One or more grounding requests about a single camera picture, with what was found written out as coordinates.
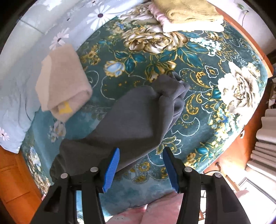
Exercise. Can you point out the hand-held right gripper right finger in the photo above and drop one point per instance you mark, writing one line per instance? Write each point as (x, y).
(171, 170)

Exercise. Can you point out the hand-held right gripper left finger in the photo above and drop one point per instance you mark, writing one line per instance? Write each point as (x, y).
(111, 170)

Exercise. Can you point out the dark grey pants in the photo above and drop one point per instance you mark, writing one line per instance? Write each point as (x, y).
(129, 120)

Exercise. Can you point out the beige fuzzy sweater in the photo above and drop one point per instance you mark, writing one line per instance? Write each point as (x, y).
(64, 81)

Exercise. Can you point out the person's pink clothing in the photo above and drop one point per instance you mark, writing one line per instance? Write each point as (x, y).
(133, 215)

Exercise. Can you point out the teal floral blanket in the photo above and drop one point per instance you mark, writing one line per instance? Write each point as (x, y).
(151, 64)

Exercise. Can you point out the light blue daisy duvet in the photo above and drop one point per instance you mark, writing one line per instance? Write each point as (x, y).
(21, 64)

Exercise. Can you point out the folded white garment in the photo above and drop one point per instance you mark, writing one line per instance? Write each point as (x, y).
(194, 27)

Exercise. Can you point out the folded pink garment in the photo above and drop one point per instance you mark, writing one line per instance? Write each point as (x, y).
(158, 15)

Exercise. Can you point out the folded olive garment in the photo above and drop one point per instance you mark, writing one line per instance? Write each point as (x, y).
(189, 10)

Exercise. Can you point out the wooden bed frame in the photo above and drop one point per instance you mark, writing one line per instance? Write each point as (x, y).
(13, 183)

